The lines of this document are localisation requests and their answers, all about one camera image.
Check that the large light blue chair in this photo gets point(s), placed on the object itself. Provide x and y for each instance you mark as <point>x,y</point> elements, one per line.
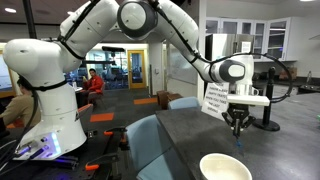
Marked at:
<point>148,146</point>

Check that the orange office chair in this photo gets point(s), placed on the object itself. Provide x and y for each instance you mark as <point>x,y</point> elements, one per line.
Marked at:
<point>85,111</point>

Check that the brown wooden stool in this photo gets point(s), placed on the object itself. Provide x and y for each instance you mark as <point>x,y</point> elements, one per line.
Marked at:
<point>166,98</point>

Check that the person in red jacket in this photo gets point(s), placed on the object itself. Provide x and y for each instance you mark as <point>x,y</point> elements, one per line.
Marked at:
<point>95,83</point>

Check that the small light blue chair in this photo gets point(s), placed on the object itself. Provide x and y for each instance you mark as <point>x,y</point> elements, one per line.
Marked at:
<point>183,102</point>

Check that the person in beige sweater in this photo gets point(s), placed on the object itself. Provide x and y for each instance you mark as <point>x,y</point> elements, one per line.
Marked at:
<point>20,106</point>

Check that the stainless steel refrigerator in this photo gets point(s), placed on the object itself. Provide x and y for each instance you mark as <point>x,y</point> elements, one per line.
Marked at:
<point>221,45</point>

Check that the black vertical pole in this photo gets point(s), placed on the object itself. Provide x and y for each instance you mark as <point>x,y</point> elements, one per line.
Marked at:
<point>30,20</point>

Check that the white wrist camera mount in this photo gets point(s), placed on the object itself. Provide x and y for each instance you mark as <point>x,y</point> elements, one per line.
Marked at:
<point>248,99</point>

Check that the white note on refrigerator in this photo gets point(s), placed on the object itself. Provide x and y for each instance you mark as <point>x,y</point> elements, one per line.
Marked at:
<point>246,46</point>

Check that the kitchen faucet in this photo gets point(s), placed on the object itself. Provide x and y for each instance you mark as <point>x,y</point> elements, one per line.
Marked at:
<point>309,76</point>

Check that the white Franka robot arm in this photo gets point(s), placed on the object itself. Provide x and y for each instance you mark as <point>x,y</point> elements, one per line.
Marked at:
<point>50,100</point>

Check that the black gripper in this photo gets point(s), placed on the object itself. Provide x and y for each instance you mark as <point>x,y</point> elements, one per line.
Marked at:
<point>239,112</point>

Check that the white bowl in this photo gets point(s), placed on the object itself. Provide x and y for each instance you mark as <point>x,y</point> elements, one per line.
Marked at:
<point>223,168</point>

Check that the brown cardboard box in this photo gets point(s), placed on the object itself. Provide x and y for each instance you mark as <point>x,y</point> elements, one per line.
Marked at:
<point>293,73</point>

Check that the black post stand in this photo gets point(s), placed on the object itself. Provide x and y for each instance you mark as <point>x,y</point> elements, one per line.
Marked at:
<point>267,115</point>

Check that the yellow framed door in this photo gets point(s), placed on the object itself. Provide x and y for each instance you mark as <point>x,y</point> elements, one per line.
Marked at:
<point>136,70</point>

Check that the wall whiteboard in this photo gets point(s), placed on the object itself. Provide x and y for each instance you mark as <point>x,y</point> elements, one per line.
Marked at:
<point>181,70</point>

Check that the white glass-door wall cabinets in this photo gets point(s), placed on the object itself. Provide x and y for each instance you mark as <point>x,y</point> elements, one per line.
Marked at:
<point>276,38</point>

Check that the white paper sign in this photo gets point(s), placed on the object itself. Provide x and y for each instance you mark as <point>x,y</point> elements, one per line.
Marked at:
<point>213,100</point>

